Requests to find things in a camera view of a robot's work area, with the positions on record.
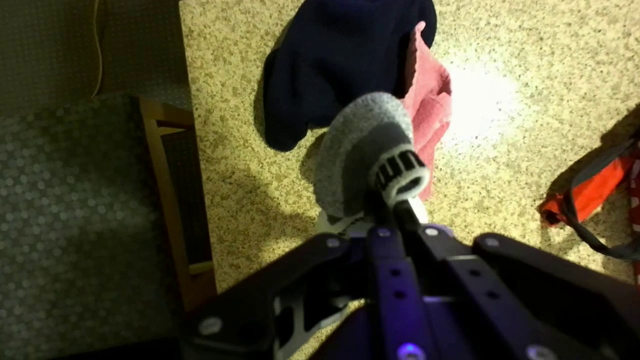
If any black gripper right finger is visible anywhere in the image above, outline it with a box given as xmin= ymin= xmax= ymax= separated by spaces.
xmin=398 ymin=200 xmax=640 ymax=360

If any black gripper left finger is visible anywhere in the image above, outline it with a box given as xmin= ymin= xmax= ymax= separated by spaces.
xmin=178 ymin=200 xmax=431 ymax=360

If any white grey Puma sock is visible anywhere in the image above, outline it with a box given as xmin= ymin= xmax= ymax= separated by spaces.
xmin=312 ymin=90 xmax=432 ymax=236

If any red black duffel bag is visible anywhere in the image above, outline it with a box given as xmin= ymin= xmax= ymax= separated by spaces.
xmin=538 ymin=103 xmax=640 ymax=285

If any pink towel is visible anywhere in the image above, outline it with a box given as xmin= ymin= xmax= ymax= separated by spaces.
xmin=398 ymin=20 xmax=455 ymax=205

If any dark navy cloth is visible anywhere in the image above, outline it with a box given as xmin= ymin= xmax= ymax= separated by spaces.
xmin=260 ymin=0 xmax=441 ymax=155

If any wooden chair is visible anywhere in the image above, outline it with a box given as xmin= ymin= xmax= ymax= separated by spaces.
xmin=0 ymin=92 xmax=221 ymax=360

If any thin pale cord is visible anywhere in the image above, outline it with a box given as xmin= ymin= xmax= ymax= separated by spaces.
xmin=90 ymin=0 xmax=107 ymax=100

